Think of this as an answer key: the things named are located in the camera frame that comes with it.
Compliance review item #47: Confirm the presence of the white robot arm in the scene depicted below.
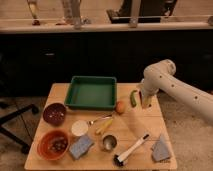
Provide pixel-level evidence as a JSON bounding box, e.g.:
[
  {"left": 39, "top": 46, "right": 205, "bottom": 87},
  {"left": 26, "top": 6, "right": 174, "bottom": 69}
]
[{"left": 139, "top": 59, "right": 213, "bottom": 125}]

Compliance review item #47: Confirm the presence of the metal cup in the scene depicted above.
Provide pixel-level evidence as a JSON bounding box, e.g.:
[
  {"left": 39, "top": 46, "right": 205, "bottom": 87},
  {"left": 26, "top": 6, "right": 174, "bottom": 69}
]
[{"left": 102, "top": 135, "right": 117, "bottom": 151}]

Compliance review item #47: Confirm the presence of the green cucumber toy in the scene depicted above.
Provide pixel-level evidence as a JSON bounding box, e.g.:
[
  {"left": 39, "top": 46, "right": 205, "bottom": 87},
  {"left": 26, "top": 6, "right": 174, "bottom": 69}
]
[{"left": 130, "top": 90, "right": 137, "bottom": 107}]

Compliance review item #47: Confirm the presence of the orange ball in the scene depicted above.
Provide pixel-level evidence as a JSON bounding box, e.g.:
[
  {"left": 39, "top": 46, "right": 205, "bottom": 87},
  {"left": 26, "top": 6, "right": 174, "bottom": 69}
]
[{"left": 115, "top": 101, "right": 126, "bottom": 114}]

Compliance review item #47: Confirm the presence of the wooden table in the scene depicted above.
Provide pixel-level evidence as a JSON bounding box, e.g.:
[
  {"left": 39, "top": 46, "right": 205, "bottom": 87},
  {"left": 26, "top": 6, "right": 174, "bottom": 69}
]
[{"left": 25, "top": 83, "right": 177, "bottom": 171}]

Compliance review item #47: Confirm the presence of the yellow banana toy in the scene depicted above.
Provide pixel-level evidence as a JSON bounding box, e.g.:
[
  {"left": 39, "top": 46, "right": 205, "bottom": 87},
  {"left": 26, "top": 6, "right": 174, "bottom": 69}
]
[{"left": 95, "top": 119, "right": 113, "bottom": 135}]

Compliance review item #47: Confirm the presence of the grey folded cloth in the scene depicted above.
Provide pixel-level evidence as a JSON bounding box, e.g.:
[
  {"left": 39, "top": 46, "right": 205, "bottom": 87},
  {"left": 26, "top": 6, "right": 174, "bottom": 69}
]
[{"left": 151, "top": 134, "right": 171, "bottom": 162}]

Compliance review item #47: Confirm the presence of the metal spoon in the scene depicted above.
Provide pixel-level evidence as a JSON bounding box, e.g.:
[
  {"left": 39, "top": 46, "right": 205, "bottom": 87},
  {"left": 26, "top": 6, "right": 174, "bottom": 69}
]
[{"left": 87, "top": 115, "right": 112, "bottom": 126}]

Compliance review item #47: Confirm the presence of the green plastic tray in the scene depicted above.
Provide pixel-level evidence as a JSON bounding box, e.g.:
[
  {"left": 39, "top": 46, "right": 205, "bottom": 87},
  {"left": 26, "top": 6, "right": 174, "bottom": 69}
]
[{"left": 64, "top": 76, "right": 117, "bottom": 111}]

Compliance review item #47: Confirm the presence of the white round lid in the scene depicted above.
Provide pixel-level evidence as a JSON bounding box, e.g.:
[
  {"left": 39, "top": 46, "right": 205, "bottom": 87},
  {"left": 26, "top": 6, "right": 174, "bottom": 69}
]
[{"left": 71, "top": 120, "right": 89, "bottom": 136}]

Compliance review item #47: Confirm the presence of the blue sponge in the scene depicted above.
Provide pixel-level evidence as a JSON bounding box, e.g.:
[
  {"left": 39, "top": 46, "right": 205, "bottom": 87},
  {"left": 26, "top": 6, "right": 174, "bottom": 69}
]
[{"left": 69, "top": 135, "right": 94, "bottom": 160}]

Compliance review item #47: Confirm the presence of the dark red bowl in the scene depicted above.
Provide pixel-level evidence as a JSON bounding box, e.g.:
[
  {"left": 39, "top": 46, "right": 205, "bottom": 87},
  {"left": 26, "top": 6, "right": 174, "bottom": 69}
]
[{"left": 43, "top": 103, "right": 66, "bottom": 126}]

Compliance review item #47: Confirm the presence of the orange bowl with contents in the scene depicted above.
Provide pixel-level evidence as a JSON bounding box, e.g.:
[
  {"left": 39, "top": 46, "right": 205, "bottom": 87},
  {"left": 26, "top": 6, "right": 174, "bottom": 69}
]
[{"left": 37, "top": 130, "right": 70, "bottom": 161}]

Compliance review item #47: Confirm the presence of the black office chair base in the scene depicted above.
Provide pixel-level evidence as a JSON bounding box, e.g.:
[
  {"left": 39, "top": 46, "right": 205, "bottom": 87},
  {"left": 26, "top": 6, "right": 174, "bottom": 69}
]
[{"left": 0, "top": 104, "right": 39, "bottom": 154}]

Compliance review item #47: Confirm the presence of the white handled dish brush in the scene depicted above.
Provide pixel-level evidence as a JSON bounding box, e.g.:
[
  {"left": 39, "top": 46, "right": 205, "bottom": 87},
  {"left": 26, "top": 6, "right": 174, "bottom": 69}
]
[{"left": 113, "top": 134, "right": 149, "bottom": 167}]

